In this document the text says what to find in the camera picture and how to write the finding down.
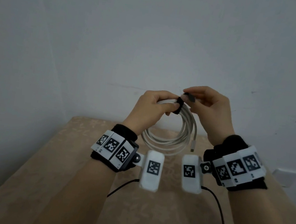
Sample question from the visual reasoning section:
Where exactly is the person's left hand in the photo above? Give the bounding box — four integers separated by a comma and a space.
121, 85, 185, 142

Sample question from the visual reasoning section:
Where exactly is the person's right hand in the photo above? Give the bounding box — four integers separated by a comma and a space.
176, 82, 242, 150

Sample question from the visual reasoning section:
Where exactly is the white charging cable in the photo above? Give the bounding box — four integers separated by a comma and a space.
139, 95, 203, 160

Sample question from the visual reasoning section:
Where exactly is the person's left forearm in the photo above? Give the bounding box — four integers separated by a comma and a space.
31, 151, 118, 224

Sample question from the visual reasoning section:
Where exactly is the black right wristband with markers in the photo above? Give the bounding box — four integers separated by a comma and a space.
198, 131, 275, 197

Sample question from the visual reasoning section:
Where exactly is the beige covered table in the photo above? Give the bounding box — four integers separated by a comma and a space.
0, 104, 296, 224

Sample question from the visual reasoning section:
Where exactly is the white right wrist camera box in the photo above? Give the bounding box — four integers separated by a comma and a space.
178, 154, 208, 195

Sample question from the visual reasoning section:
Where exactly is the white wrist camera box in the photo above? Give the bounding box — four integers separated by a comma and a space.
137, 148, 166, 193
178, 154, 208, 195

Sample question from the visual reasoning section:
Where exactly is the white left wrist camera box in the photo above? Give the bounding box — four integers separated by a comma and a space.
137, 148, 166, 193

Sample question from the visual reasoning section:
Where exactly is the black left camera cable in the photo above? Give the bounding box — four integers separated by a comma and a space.
107, 175, 140, 202

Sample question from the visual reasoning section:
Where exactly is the black camera cable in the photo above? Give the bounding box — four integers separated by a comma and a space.
107, 175, 140, 202
196, 186, 236, 224

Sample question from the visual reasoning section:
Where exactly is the white wall socket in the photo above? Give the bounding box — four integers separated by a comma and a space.
270, 167, 296, 190

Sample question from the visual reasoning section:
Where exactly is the black right camera cable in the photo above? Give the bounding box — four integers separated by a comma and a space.
196, 186, 236, 224

